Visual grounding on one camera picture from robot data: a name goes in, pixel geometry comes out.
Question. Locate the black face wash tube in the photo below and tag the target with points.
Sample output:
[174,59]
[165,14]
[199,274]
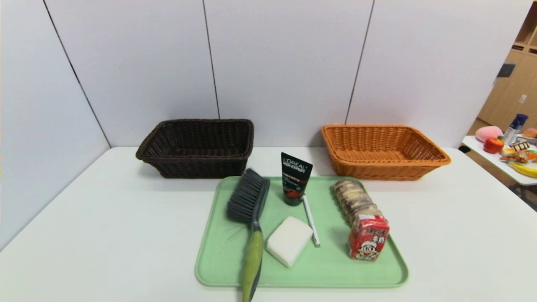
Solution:
[295,176]

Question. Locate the white pen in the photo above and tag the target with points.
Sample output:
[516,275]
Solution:
[311,220]

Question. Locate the white sponge block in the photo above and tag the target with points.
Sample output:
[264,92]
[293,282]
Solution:
[289,241]

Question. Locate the red-wrapped cookie pack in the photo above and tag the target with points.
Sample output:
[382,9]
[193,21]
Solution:
[369,239]

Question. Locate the dark brown wicker basket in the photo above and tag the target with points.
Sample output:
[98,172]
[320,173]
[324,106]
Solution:
[197,165]

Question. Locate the orange wicker basket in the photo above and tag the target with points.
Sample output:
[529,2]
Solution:
[377,167]

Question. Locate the light green plastic tray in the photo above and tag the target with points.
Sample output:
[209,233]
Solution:
[344,268]

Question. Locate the pink peach toy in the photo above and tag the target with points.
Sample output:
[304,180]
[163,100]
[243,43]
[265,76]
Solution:
[488,133]

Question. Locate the red apple toy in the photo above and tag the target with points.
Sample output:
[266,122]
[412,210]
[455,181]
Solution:
[493,145]

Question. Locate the white side table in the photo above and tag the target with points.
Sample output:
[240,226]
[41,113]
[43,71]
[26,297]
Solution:
[495,161]

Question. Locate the grey box on cabinet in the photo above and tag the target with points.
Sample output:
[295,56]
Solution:
[506,69]

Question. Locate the chocolate cake toy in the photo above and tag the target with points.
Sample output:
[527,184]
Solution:
[521,146]

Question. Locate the wooden cabinet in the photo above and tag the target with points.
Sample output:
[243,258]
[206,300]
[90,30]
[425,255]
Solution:
[518,92]

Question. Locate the yellow banana toy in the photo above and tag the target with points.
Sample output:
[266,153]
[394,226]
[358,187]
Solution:
[526,170]

